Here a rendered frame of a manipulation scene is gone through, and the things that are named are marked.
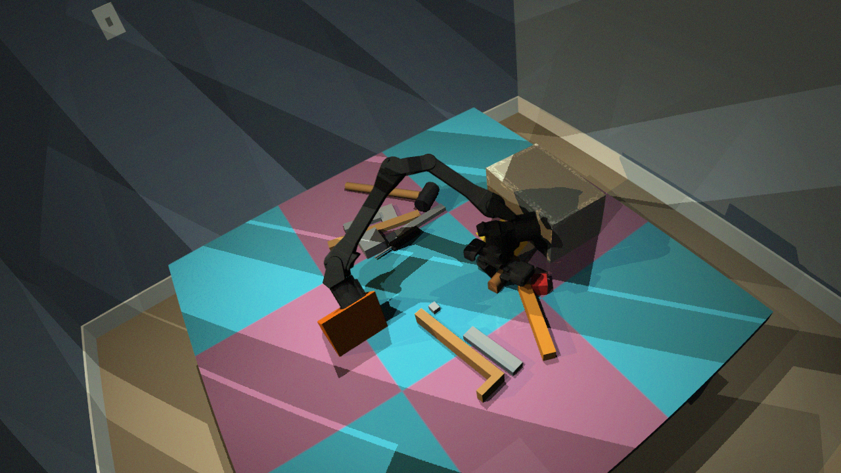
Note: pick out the orange long bar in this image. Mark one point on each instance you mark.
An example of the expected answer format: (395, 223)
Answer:
(537, 323)

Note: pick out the orange-brown bar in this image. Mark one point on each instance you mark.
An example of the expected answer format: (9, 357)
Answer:
(384, 226)

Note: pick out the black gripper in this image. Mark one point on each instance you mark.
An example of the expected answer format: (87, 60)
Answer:
(489, 260)

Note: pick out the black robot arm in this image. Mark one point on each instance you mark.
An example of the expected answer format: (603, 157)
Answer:
(339, 261)

